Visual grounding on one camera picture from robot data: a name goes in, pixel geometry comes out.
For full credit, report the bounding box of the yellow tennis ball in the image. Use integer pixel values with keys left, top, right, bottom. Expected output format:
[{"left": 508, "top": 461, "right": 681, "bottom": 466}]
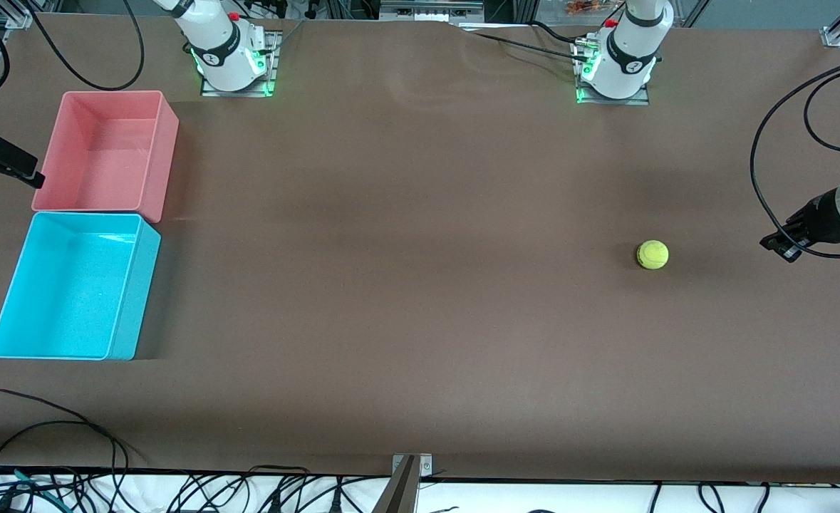
[{"left": 637, "top": 240, "right": 670, "bottom": 270}]

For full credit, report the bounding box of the pink plastic bin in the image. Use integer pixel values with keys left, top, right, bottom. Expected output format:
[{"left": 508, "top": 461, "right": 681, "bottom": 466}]
[{"left": 31, "top": 90, "right": 180, "bottom": 224}]

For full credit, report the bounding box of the blue plastic bin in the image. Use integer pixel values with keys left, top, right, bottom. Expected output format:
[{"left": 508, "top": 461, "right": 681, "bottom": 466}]
[{"left": 0, "top": 212, "right": 162, "bottom": 361}]

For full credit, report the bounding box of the grey metal box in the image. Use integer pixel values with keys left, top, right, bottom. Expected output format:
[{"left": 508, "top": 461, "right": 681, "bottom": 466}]
[{"left": 379, "top": 0, "right": 485, "bottom": 23}]

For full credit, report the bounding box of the grey metal bar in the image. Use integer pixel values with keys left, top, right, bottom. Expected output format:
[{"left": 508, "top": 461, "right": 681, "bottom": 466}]
[{"left": 373, "top": 456, "right": 421, "bottom": 513}]

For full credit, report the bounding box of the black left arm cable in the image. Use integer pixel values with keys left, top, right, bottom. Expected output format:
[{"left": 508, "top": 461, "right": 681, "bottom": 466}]
[{"left": 750, "top": 57, "right": 840, "bottom": 259}]

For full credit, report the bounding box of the aluminium frame profile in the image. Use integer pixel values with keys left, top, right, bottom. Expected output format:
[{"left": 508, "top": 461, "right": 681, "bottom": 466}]
[{"left": 0, "top": 0, "right": 61, "bottom": 31}]

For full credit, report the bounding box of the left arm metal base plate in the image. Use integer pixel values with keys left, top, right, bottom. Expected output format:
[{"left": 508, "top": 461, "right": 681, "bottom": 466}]
[{"left": 573, "top": 39, "right": 652, "bottom": 106}]

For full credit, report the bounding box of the long black looping table cable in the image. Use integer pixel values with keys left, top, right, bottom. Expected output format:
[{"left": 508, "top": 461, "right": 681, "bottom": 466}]
[{"left": 0, "top": 389, "right": 130, "bottom": 477}]

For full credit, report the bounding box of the black base signal cable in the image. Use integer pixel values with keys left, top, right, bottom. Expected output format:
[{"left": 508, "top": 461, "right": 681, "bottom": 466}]
[{"left": 530, "top": 20, "right": 586, "bottom": 48}]

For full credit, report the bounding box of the teal floor cable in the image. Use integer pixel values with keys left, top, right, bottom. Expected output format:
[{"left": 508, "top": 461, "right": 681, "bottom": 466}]
[{"left": 0, "top": 465, "right": 61, "bottom": 501}]

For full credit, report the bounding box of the black base power cable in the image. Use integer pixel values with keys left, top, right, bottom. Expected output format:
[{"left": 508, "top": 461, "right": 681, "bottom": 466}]
[{"left": 455, "top": 26, "right": 595, "bottom": 65}]

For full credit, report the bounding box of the silver metal bracket plate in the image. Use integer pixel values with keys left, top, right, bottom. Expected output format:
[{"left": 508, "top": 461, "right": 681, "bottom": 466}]
[{"left": 392, "top": 453, "right": 433, "bottom": 478}]

